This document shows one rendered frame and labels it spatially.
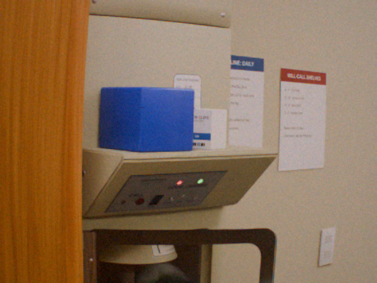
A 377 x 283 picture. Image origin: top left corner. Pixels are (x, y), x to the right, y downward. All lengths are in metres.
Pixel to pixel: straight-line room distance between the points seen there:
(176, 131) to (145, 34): 0.18
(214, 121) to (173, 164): 0.12
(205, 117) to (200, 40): 0.16
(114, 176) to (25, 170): 0.14
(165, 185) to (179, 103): 0.12
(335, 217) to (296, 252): 0.20
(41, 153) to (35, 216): 0.09
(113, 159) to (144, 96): 0.10
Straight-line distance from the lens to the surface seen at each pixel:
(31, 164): 1.14
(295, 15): 2.21
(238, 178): 1.29
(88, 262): 1.19
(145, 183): 1.16
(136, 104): 1.12
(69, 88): 1.06
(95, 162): 1.13
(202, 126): 1.24
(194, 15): 1.33
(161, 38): 1.28
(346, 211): 2.44
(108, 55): 1.21
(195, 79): 1.32
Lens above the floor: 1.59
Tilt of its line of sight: 3 degrees down
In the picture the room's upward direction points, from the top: 2 degrees clockwise
